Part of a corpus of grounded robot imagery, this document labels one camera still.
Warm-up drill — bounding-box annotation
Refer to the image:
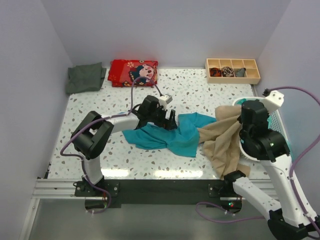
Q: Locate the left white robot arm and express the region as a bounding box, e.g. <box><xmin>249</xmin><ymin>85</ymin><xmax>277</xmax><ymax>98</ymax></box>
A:
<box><xmin>70</xmin><ymin>94</ymin><xmax>178</xmax><ymax>196</ymax></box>

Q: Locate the beige t shirt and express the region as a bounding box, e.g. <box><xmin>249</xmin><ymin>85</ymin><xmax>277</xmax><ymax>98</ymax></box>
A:
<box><xmin>198</xmin><ymin>105</ymin><xmax>251</xmax><ymax>180</ymax></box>

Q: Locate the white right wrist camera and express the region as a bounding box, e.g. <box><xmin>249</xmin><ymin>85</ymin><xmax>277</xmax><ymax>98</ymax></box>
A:
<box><xmin>260</xmin><ymin>88</ymin><xmax>284</xmax><ymax>115</ymax></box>

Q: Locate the grey rolled sock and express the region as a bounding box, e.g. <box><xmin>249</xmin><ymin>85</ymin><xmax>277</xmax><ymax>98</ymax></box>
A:
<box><xmin>234</xmin><ymin>67</ymin><xmax>246</xmax><ymax>78</ymax></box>

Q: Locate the patterned rolled sock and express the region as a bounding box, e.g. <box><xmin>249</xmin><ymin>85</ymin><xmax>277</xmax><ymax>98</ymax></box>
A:
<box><xmin>221</xmin><ymin>66</ymin><xmax>235</xmax><ymax>78</ymax></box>

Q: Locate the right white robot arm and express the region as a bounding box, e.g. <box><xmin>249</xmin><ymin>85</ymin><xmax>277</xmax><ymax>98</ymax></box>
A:
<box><xmin>222</xmin><ymin>99</ymin><xmax>320</xmax><ymax>240</ymax></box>

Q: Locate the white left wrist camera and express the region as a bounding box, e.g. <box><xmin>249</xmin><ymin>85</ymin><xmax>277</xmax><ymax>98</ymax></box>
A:
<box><xmin>158</xmin><ymin>94</ymin><xmax>173</xmax><ymax>105</ymax></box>

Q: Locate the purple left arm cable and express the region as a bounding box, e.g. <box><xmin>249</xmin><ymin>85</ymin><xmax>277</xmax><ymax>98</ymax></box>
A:
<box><xmin>59</xmin><ymin>76</ymin><xmax>163</xmax><ymax>214</ymax></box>

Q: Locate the wooden compartment box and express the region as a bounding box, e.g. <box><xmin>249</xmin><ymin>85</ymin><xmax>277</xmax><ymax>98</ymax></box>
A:
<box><xmin>205</xmin><ymin>58</ymin><xmax>261</xmax><ymax>85</ymax></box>

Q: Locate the folded grey t shirt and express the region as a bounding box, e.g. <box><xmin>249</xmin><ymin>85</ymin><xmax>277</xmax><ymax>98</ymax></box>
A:
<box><xmin>65</xmin><ymin>62</ymin><xmax>107</xmax><ymax>95</ymax></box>

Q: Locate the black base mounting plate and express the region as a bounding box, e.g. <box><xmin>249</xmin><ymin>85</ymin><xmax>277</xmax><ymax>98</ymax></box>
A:
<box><xmin>73</xmin><ymin>179</ymin><xmax>243</xmax><ymax>214</ymax></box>

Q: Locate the teal t shirt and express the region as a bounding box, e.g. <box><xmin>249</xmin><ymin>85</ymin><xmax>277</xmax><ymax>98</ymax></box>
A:
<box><xmin>122</xmin><ymin>112</ymin><xmax>216</xmax><ymax>158</ymax></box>
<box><xmin>232</xmin><ymin>96</ymin><xmax>292</xmax><ymax>151</ymax></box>

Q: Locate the aluminium frame rail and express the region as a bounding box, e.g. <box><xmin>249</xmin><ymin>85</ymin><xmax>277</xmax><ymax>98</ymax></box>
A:
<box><xmin>31</xmin><ymin>162</ymin><xmax>87</xmax><ymax>200</ymax></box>

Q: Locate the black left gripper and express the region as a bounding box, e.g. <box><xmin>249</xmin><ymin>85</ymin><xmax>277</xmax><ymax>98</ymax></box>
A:
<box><xmin>147</xmin><ymin>105</ymin><xmax>177</xmax><ymax>131</ymax></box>

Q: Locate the red cartoon folded cloth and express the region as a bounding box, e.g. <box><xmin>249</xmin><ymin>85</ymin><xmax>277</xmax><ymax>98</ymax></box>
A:
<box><xmin>107</xmin><ymin>59</ymin><xmax>158</xmax><ymax>87</ymax></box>

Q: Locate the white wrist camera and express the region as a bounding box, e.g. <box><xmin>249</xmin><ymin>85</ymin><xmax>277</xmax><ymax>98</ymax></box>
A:
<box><xmin>260</xmin><ymin>88</ymin><xmax>284</xmax><ymax>115</ymax></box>
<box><xmin>158</xmin><ymin>94</ymin><xmax>173</xmax><ymax>105</ymax></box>

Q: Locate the orange black rolled sock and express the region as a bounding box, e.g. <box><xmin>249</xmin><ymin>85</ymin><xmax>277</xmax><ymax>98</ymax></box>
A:
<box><xmin>209</xmin><ymin>67</ymin><xmax>222</xmax><ymax>77</ymax></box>

